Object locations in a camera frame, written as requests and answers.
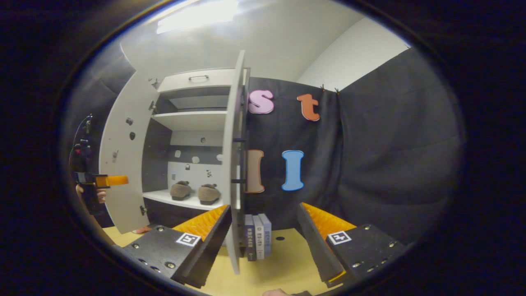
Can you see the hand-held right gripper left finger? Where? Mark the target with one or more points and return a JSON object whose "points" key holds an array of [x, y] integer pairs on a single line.
{"points": [[213, 242]]}

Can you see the black backdrop cloth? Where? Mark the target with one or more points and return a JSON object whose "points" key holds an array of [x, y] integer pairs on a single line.
{"points": [[94, 94], [370, 164]]}

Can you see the dark grey book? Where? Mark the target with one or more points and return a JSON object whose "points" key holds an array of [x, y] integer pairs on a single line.
{"points": [[249, 238]]}

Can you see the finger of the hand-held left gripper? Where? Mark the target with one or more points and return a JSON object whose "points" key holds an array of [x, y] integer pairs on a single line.
{"points": [[115, 180]]}

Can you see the blue grey book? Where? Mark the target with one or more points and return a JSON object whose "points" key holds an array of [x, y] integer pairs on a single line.
{"points": [[267, 234]]}

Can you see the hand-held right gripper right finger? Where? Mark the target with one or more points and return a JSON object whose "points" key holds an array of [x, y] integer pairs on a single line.
{"points": [[314, 242]]}

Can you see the ceiling light panel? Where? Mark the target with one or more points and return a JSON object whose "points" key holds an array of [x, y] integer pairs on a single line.
{"points": [[197, 16]]}

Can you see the white shoe cabinet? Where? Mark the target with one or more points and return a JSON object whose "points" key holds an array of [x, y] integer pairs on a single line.
{"points": [[193, 121]]}

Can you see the light grey book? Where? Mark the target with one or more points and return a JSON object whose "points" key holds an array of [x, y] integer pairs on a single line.
{"points": [[259, 238]]}

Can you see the white cabinet door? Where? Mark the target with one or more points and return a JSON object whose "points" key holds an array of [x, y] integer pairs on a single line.
{"points": [[233, 123], [123, 164]]}

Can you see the brown fuzzy shoe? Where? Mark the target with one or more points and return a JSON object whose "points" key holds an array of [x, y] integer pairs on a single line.
{"points": [[181, 190], [209, 194]]}

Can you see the white cabinet drawer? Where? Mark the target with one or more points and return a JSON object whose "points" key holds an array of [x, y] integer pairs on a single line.
{"points": [[213, 80]]}

